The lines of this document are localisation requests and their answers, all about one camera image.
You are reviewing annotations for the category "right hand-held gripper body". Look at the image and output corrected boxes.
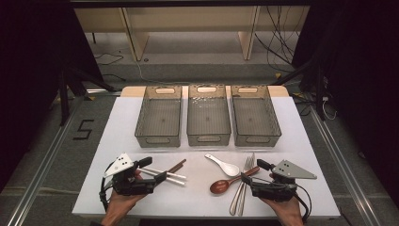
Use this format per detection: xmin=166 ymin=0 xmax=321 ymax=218
xmin=248 ymin=159 xmax=318 ymax=202

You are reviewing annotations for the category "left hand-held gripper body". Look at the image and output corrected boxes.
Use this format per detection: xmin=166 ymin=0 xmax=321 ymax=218
xmin=104 ymin=153 xmax=158 ymax=196

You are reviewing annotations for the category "white ceramic spoon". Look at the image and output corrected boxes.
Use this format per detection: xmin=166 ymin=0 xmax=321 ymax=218
xmin=204 ymin=153 xmax=241 ymax=178

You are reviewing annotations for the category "metal fork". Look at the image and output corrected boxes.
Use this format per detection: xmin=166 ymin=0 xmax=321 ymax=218
xmin=235 ymin=153 xmax=257 ymax=217
xmin=229 ymin=156 xmax=253 ymax=217

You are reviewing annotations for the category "brown wooden spoon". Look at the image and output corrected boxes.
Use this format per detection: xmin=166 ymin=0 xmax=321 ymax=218
xmin=209 ymin=166 xmax=261 ymax=195

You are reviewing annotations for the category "smoky clear plastic bin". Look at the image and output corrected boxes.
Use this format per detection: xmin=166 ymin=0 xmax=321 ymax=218
xmin=134 ymin=85 xmax=184 ymax=149
xmin=186 ymin=83 xmax=232 ymax=147
xmin=230 ymin=84 xmax=282 ymax=148

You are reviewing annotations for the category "person's left hand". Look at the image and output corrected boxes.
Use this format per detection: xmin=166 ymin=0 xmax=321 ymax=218
xmin=107 ymin=169 xmax=148 ymax=219

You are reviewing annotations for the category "person's right hand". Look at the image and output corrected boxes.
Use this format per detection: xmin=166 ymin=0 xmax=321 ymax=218
xmin=260 ymin=194 xmax=305 ymax=220

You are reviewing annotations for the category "white table sheet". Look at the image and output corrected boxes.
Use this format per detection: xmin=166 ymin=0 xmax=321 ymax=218
xmin=72 ymin=95 xmax=342 ymax=218

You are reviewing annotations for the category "black metal stand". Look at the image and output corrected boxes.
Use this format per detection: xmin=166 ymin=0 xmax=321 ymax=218
xmin=272 ymin=56 xmax=327 ymax=121
xmin=57 ymin=67 xmax=117 ymax=126

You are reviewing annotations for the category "black curtain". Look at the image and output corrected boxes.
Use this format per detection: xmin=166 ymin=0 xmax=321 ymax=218
xmin=291 ymin=0 xmax=399 ymax=208
xmin=0 ymin=0 xmax=104 ymax=189

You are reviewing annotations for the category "beige wooden desk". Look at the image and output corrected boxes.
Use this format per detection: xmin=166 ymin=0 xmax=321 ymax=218
xmin=74 ymin=6 xmax=310 ymax=62

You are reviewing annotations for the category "left hand-held gripper cable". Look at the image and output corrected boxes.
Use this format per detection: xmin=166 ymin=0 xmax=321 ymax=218
xmin=99 ymin=161 xmax=116 ymax=211

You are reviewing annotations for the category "hand-held gripper cable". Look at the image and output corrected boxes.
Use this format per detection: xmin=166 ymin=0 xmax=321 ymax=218
xmin=99 ymin=161 xmax=116 ymax=211
xmin=293 ymin=185 xmax=313 ymax=222

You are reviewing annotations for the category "right hand-held gripper cable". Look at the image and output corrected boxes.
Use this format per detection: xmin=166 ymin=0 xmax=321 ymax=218
xmin=293 ymin=185 xmax=313 ymax=222

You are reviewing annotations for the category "aluminium floor rail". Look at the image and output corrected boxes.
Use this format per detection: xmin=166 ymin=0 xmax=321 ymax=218
xmin=309 ymin=106 xmax=382 ymax=226
xmin=6 ymin=93 xmax=79 ymax=226

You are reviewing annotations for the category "white floor cable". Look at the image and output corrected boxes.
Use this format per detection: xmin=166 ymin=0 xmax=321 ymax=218
xmin=135 ymin=59 xmax=189 ymax=87

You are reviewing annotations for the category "white plug with cable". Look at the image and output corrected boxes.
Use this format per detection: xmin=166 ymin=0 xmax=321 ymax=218
xmin=322 ymin=96 xmax=337 ymax=121

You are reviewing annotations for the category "black floor cable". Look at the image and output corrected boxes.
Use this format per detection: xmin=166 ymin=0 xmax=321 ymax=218
xmin=94 ymin=51 xmax=125 ymax=66

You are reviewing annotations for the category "bundle of hanging black cables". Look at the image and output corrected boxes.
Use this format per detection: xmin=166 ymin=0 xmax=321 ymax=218
xmin=254 ymin=6 xmax=302 ymax=73

